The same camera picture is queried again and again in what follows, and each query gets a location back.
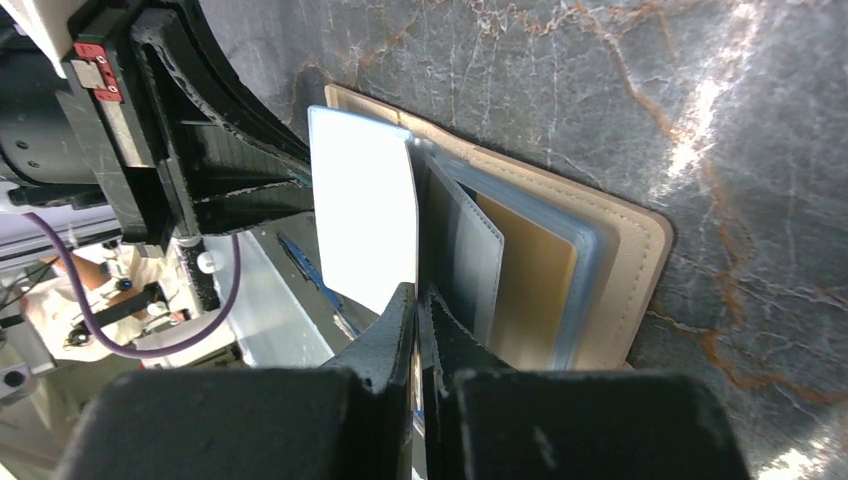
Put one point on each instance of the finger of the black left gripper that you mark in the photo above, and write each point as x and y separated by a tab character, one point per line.
230	163

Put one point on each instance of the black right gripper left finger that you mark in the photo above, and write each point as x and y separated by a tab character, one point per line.
350	418

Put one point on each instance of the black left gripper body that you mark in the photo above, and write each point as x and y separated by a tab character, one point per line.
81	132

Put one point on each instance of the gold VIP credit card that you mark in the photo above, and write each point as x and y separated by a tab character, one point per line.
536	272

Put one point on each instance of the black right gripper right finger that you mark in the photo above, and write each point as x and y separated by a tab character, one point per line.
486	420

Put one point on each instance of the beige leather card holder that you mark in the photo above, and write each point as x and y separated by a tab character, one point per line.
395	200

